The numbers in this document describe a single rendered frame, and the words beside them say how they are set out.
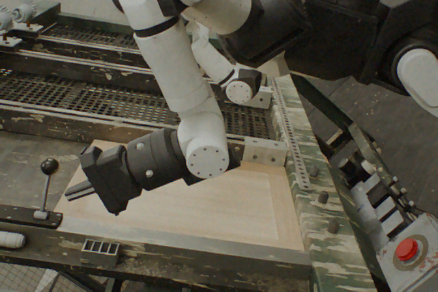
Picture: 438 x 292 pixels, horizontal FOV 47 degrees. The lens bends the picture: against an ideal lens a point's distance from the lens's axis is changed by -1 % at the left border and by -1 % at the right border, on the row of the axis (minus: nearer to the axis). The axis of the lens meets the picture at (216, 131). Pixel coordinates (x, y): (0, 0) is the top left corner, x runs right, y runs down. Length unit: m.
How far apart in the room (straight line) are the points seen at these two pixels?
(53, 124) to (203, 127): 0.81
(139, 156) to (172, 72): 0.16
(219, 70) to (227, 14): 0.67
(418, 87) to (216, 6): 0.57
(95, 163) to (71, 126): 0.70
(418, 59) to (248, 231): 0.54
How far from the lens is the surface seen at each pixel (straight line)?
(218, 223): 1.20
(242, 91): 1.46
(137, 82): 1.99
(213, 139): 0.76
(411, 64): 1.18
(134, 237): 1.08
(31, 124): 1.56
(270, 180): 1.43
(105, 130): 1.51
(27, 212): 1.13
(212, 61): 1.48
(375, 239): 1.29
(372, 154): 2.68
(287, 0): 0.90
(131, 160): 0.81
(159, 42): 0.70
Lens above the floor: 1.48
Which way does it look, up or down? 14 degrees down
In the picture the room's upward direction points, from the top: 51 degrees counter-clockwise
